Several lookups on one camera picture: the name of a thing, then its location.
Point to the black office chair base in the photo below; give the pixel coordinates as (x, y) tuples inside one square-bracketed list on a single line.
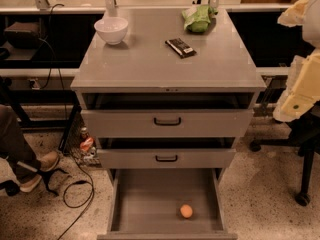
[(305, 134)]

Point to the green chip bag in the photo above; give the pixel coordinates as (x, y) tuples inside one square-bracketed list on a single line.
[(198, 18)]

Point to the tan shoe upper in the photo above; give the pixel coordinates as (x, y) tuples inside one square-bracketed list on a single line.
[(49, 161)]

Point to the black top drawer handle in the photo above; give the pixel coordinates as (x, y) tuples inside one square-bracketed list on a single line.
[(165, 123)]

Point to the grey drawer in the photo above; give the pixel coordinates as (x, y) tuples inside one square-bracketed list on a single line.
[(146, 206), (139, 153), (202, 114)]

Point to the dark box on shelf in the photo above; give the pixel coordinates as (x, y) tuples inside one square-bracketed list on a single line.
[(23, 35)]

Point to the black middle drawer handle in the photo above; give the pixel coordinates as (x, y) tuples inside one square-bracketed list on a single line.
[(166, 159)]

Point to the white bowl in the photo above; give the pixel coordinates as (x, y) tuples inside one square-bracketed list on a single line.
[(112, 30)]

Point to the black drawer handle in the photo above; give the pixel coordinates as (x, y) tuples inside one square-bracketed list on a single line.
[(165, 123), (166, 159)]

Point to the tan shoe lower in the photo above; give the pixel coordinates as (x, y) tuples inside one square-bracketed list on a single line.
[(31, 184)]

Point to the bottom grey drawer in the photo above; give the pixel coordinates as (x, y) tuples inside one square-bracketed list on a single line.
[(146, 206)]

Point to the person leg dark trousers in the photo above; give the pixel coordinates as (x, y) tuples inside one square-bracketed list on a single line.
[(14, 146)]

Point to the black stool base left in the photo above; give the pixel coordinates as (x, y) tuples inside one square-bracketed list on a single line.
[(11, 188)]

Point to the orange fruit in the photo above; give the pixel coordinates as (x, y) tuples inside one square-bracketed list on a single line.
[(186, 211)]

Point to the tan shoe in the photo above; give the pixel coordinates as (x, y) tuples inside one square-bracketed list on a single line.
[(31, 184), (49, 161)]

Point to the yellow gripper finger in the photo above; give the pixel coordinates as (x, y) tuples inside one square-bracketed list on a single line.
[(302, 88), (296, 14)]

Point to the orange bottle in basket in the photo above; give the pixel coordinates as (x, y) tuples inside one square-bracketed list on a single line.
[(86, 141)]

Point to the middle grey drawer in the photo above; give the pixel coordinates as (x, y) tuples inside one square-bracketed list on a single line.
[(139, 153)]

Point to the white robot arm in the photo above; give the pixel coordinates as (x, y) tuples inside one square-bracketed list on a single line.
[(311, 31)]

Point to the grey drawer cabinet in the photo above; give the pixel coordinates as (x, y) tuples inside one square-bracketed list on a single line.
[(144, 64)]

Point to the top grey drawer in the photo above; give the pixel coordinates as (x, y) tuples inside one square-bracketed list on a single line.
[(202, 114)]

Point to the black snack bar packet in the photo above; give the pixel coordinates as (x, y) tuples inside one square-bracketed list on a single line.
[(181, 48)]

